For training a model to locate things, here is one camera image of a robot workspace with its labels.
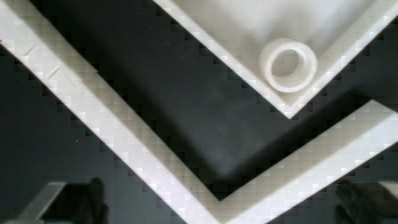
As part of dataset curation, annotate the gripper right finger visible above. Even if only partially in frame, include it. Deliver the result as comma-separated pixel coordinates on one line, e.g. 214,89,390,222
333,180,398,224

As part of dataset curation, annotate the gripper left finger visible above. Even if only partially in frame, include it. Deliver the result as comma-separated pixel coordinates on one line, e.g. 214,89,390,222
12,178,108,224

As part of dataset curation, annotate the white square tabletop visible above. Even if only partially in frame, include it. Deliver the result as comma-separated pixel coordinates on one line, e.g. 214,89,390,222
152,0,398,117

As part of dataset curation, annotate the white U-shaped obstacle fence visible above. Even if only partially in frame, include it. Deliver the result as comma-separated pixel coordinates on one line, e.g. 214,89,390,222
0,0,398,224

